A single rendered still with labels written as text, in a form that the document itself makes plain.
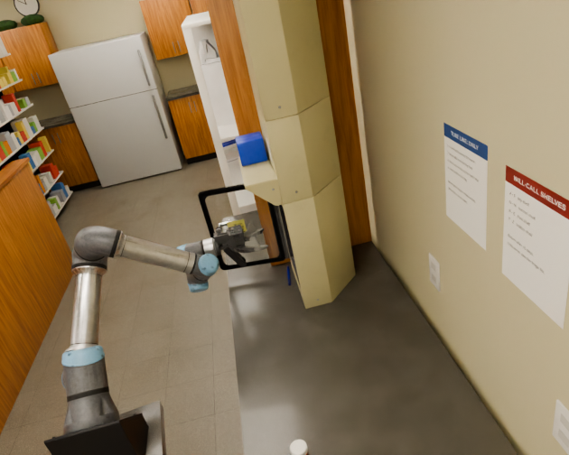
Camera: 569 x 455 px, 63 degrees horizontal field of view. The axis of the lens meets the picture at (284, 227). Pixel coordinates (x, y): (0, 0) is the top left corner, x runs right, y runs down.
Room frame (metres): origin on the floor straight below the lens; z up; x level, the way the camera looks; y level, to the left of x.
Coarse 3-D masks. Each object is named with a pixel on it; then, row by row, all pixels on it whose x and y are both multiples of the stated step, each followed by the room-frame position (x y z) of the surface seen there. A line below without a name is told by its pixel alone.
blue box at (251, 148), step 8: (240, 136) 1.75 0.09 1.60; (248, 136) 1.72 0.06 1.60; (256, 136) 1.70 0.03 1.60; (240, 144) 1.67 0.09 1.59; (248, 144) 1.67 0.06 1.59; (256, 144) 1.67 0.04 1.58; (264, 144) 1.67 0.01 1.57; (240, 152) 1.66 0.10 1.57; (248, 152) 1.67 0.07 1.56; (256, 152) 1.67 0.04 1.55; (264, 152) 1.67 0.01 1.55; (240, 160) 1.67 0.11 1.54; (248, 160) 1.67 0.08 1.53; (256, 160) 1.67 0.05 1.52; (264, 160) 1.67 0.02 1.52
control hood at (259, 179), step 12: (240, 168) 1.66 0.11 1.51; (252, 168) 1.62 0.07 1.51; (264, 168) 1.60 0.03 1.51; (252, 180) 1.51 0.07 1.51; (264, 180) 1.49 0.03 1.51; (276, 180) 1.47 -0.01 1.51; (252, 192) 1.47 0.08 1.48; (264, 192) 1.47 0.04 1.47; (276, 192) 1.47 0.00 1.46; (276, 204) 1.47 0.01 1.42
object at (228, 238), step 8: (224, 232) 1.60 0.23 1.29; (232, 232) 1.59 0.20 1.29; (240, 232) 1.58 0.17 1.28; (216, 240) 1.58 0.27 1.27; (224, 240) 1.59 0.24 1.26; (232, 240) 1.57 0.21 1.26; (240, 240) 1.58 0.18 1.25; (216, 248) 1.57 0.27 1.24; (224, 248) 1.59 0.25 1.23; (232, 248) 1.57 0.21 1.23
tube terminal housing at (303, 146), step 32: (288, 128) 1.48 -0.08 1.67; (320, 128) 1.56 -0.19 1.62; (288, 160) 1.47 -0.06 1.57; (320, 160) 1.54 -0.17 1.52; (288, 192) 1.47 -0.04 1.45; (320, 192) 1.51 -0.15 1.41; (288, 224) 1.47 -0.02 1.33; (320, 224) 1.49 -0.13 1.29; (320, 256) 1.48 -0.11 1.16; (352, 256) 1.62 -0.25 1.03; (320, 288) 1.48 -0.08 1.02
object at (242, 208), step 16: (240, 192) 1.79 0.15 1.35; (208, 208) 1.81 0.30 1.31; (224, 208) 1.80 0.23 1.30; (240, 208) 1.79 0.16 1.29; (256, 208) 1.79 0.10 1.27; (224, 224) 1.80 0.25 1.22; (240, 224) 1.80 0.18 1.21; (256, 224) 1.79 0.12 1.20; (272, 224) 1.78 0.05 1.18; (272, 240) 1.78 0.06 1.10; (224, 256) 1.81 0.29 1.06; (256, 256) 1.79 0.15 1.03; (272, 256) 1.78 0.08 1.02
